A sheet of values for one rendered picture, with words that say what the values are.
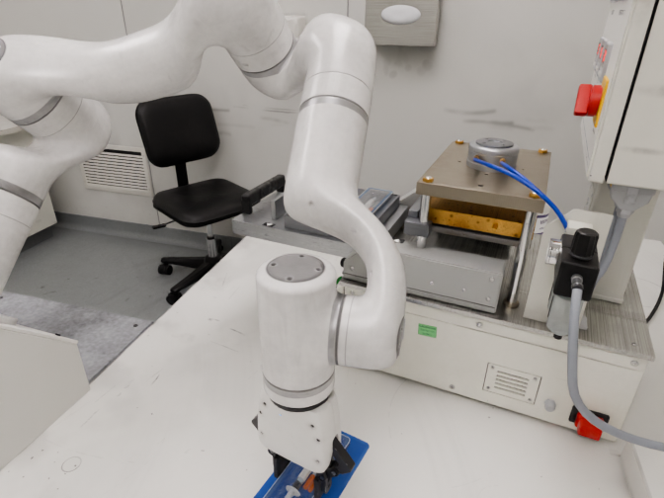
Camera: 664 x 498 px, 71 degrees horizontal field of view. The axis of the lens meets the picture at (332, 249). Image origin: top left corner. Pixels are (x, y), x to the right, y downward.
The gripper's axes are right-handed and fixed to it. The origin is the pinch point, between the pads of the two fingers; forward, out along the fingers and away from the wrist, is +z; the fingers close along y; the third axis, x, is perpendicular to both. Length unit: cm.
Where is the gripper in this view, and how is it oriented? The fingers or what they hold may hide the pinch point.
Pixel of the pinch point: (301, 471)
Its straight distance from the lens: 69.7
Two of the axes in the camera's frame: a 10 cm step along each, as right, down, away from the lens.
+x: 5.0, -3.9, 7.7
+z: -0.1, 8.9, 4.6
